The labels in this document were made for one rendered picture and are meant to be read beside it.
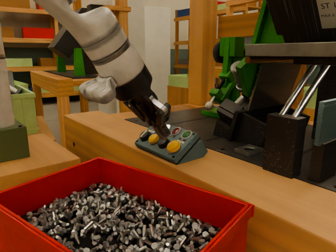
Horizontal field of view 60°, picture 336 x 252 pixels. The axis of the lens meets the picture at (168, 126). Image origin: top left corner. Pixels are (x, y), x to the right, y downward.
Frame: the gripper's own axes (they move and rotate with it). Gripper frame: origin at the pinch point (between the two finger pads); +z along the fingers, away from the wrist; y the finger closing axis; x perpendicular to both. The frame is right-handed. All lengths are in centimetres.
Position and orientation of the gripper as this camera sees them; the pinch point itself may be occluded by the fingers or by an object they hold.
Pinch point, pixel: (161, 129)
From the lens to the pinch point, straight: 58.3
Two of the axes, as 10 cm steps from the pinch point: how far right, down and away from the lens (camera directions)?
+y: -6.3, -2.2, 7.4
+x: -6.4, 6.9, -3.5
